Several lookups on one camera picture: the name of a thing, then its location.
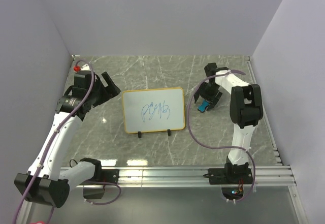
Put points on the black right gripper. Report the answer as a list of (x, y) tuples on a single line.
[(212, 100)]

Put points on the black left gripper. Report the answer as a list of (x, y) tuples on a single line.
[(111, 89)]

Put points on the blue bone-shaped eraser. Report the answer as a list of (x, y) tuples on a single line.
[(203, 107)]

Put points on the yellow framed whiteboard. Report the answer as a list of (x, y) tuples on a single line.
[(153, 110)]

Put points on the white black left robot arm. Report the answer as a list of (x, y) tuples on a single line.
[(44, 182)]

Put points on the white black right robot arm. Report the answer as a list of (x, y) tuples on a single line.
[(246, 108)]

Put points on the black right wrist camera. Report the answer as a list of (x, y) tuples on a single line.
[(210, 69)]

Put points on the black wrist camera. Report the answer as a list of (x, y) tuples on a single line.
[(82, 79), (210, 69)]

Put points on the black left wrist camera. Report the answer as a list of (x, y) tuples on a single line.
[(82, 79)]

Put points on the red cable cap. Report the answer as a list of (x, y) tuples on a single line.
[(76, 68)]

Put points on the aluminium right side rail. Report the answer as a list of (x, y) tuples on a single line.
[(266, 152)]

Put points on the aluminium rail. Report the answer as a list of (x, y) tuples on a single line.
[(266, 152), (193, 176)]

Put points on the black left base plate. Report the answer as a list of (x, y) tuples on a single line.
[(105, 175)]

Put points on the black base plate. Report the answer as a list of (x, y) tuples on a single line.
[(105, 175), (219, 176)]

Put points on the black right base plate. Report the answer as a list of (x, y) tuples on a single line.
[(219, 176)]

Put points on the aluminium front rail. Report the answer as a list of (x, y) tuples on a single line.
[(193, 176)]

